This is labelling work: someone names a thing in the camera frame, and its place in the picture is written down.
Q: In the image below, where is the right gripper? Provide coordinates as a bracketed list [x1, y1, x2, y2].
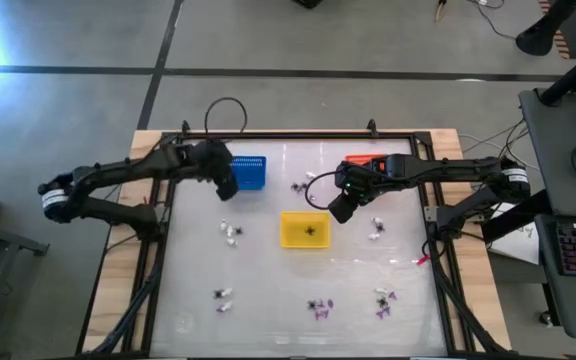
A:
[328, 162, 384, 225]

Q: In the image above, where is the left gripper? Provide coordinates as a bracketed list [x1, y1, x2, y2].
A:
[193, 140, 241, 203]

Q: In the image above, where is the yellow plastic basket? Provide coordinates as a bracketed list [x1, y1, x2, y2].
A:
[279, 210, 331, 250]

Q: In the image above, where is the blue plastic basket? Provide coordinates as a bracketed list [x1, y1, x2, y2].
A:
[231, 155, 268, 192]

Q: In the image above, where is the orange plastic basket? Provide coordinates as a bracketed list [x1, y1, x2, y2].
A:
[344, 153, 388, 166]

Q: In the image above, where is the black desk foot bar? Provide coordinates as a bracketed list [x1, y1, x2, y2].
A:
[481, 189, 553, 244]

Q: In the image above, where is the white printed paper sheet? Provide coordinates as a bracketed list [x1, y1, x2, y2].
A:
[488, 202, 540, 266]

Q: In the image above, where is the grey side stand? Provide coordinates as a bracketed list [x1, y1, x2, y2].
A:
[0, 219, 51, 360]

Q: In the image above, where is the person's shoe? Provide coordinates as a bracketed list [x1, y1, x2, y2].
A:
[515, 20, 562, 57]

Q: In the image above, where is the black monitor pole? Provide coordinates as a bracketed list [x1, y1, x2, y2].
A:
[539, 39, 576, 107]

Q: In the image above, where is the red striped mat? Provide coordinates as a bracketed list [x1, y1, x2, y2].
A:
[539, 0, 573, 60]

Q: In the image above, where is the person's leg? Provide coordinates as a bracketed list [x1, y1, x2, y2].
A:
[542, 0, 576, 32]

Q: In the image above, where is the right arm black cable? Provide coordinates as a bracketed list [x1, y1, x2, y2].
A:
[305, 170, 344, 210]

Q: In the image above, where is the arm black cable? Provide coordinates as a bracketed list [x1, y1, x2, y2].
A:
[305, 170, 344, 210]
[204, 97, 248, 135]

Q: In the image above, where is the black aluminium table frame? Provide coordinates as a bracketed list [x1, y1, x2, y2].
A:
[81, 130, 508, 359]

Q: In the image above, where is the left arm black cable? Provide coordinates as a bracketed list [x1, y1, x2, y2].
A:
[204, 97, 248, 135]

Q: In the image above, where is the black floor cable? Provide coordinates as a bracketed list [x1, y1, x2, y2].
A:
[460, 118, 539, 201]

